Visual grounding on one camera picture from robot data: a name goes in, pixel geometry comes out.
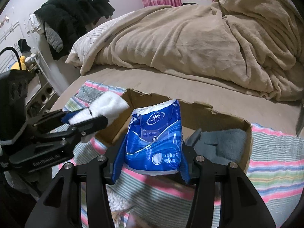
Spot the yellow plush toy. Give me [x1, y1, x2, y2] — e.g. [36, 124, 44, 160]
[11, 55, 30, 72]

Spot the striped blanket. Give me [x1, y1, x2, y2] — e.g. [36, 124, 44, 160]
[51, 80, 304, 228]

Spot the beige fleece blanket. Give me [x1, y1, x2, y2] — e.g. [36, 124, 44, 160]
[79, 0, 304, 101]

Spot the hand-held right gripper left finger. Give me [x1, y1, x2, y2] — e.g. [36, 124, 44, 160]
[25, 135, 126, 228]

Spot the blue tissue packet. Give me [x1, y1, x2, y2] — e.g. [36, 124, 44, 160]
[121, 99, 184, 177]

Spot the grey fluffy cloth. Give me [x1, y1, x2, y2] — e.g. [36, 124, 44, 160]
[199, 129, 248, 166]

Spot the bag of cotton swabs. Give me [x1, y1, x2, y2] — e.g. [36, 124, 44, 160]
[104, 185, 136, 228]

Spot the pile of black clothes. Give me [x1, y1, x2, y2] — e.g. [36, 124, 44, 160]
[33, 0, 116, 61]

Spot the cardboard box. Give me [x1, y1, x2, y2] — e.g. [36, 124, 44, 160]
[95, 88, 253, 174]

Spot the black hat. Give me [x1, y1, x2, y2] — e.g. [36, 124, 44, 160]
[17, 38, 31, 53]

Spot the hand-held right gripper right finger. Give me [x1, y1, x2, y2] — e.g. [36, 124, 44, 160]
[179, 129, 276, 228]

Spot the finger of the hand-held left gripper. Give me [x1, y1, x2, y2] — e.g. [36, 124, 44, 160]
[30, 109, 93, 127]
[36, 115, 109, 148]

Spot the white shelf rack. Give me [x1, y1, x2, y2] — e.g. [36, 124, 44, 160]
[24, 52, 58, 111]

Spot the white quilted pillow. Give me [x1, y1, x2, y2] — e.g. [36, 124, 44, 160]
[65, 12, 136, 68]

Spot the grey quilted garment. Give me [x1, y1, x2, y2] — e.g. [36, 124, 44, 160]
[44, 21, 64, 52]

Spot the black cable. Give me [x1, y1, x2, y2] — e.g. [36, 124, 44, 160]
[0, 46, 27, 71]

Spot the bed with brown sheet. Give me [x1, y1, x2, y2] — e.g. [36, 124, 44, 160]
[51, 65, 302, 134]

